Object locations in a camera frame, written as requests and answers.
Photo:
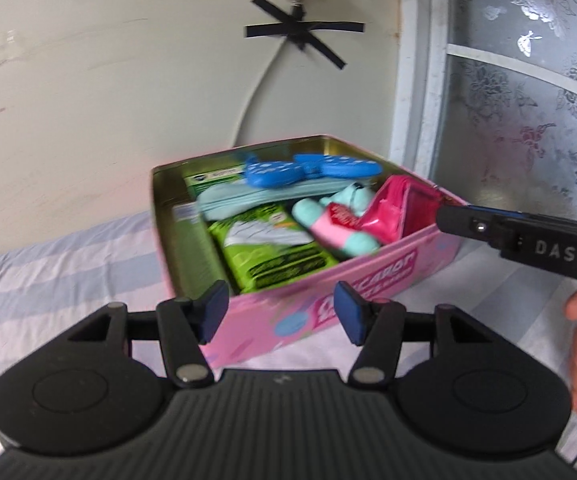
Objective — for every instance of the pink tin box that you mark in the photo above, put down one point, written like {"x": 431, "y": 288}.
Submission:
{"x": 288, "y": 310}

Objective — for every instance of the white window frame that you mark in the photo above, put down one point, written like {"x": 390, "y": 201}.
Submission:
{"x": 418, "y": 60}

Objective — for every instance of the magenta pouch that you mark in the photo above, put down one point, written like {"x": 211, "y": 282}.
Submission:
{"x": 388, "y": 210}

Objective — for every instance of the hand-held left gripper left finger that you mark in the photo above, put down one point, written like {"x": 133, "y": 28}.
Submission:
{"x": 213, "y": 310}

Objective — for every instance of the striped bed sheet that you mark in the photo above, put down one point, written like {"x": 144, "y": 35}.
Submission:
{"x": 43, "y": 285}

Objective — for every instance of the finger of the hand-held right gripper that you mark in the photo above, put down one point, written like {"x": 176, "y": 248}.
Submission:
{"x": 463, "y": 222}

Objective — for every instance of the green shoe wipes packet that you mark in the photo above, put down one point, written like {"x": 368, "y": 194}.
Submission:
{"x": 273, "y": 255}

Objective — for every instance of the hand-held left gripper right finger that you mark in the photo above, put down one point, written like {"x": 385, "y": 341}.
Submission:
{"x": 349, "y": 315}

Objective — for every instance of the blue hair clip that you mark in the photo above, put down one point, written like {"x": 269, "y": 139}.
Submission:
{"x": 268, "y": 175}

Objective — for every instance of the frosted floral window pane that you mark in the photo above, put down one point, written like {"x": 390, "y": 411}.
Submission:
{"x": 518, "y": 10}

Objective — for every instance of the teal and pink plush toy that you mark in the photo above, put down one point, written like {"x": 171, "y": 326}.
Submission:
{"x": 353, "y": 242}

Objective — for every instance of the black tape cross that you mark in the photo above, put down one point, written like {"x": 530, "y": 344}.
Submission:
{"x": 318, "y": 27}

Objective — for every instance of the teal zipper pouch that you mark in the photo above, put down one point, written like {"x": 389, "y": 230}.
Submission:
{"x": 223, "y": 202}

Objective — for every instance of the green cardboard box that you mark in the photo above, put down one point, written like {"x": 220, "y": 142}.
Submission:
{"x": 208, "y": 181}

